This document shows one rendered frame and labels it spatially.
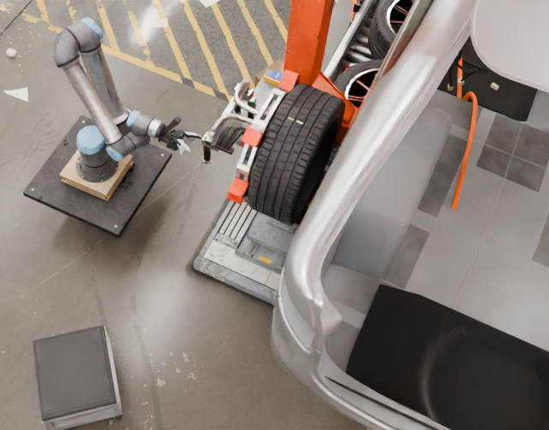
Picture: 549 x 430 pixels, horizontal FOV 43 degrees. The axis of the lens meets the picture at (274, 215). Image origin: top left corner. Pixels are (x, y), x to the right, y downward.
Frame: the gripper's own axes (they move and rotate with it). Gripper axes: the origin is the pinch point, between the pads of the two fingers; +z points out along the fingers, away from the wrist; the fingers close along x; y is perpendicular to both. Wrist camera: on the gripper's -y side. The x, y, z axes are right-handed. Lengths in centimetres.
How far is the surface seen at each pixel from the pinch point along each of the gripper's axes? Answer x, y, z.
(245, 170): 17.9, -9.8, 30.4
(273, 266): -14, 63, 56
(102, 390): 86, 91, 11
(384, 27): -149, -37, 53
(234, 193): 22.6, 1.2, 29.8
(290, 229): -30, 47, 56
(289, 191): 23, -13, 54
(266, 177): 21.8, -14.0, 41.4
